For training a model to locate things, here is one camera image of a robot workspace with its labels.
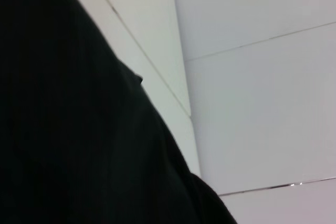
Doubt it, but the black shirt with FREE print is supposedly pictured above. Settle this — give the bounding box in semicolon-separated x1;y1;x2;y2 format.
0;0;238;224

